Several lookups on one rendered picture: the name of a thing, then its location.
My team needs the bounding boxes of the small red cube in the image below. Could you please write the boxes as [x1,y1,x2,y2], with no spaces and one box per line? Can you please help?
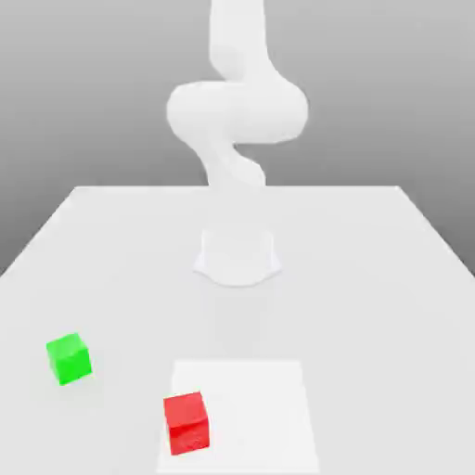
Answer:
[162,391,212,456]

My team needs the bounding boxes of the small green cube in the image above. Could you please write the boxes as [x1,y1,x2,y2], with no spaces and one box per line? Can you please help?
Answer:
[45,331,93,387]

